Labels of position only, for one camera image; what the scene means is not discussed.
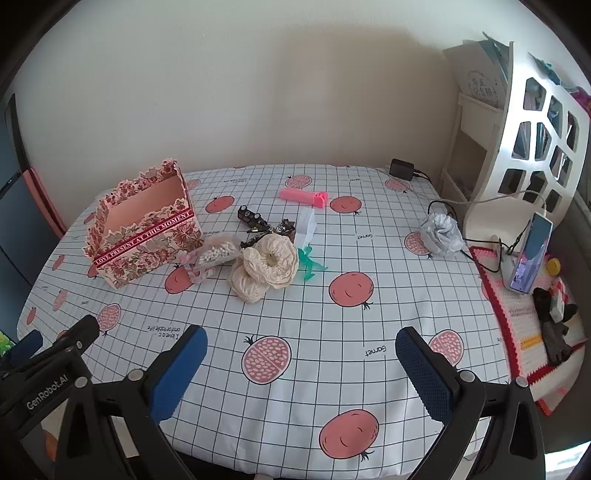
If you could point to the smartphone on stand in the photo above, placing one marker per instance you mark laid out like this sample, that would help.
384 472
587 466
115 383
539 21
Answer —
531 254

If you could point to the pink floral paper box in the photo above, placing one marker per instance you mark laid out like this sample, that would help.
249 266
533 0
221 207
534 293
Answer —
138 258

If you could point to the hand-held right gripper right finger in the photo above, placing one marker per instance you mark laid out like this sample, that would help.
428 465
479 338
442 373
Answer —
425 376

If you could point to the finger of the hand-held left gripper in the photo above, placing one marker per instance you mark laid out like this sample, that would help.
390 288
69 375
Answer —
25 349
79 331

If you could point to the dark grey mesh item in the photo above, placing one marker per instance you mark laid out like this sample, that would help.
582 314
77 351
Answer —
556 344

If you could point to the clear bag of cotton swabs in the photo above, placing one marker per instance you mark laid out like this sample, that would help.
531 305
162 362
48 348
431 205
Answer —
214 251

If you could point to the pink plastic hair roller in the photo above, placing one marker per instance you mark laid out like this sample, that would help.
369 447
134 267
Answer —
300 194

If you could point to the green ribbon bow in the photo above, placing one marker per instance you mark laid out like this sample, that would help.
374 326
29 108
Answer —
308 265

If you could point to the silver paper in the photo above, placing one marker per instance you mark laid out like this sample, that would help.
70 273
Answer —
441 233

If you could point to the yellow round cap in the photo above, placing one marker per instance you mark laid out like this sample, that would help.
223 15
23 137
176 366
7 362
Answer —
553 266

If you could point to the black plush toy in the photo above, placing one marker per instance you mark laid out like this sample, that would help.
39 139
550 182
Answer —
542 302

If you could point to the black gold action figure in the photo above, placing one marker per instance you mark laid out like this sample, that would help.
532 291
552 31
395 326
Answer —
251 217

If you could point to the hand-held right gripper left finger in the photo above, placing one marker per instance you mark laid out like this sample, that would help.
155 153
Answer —
178 376

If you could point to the pomegranate print tablecloth desktop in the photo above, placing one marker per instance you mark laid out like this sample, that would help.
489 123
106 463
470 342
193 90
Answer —
323 332

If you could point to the white shelf unit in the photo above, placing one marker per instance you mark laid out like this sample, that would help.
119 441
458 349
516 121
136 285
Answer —
471 120

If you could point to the white plastic lattice basket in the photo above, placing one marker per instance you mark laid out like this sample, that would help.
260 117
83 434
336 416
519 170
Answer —
517 101

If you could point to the dark blue cabinet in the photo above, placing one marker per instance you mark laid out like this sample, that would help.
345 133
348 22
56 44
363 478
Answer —
9 221

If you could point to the small white window box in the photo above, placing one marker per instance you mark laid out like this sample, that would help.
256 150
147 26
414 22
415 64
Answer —
305 224

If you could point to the pink white crochet mat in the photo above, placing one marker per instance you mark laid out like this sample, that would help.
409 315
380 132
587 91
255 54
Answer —
517 314

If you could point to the black power adapter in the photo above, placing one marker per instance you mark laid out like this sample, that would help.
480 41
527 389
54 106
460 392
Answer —
400 168

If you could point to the cream fabric scrunchie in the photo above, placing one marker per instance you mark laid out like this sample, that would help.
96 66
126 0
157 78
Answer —
272 265
247 286

